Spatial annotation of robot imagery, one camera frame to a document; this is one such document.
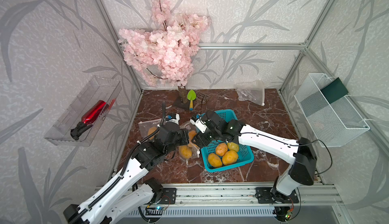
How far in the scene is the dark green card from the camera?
685mm

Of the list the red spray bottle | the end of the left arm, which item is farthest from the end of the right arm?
the red spray bottle

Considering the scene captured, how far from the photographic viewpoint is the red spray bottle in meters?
0.59

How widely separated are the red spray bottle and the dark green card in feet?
3.36

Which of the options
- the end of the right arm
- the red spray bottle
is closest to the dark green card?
the end of the right arm
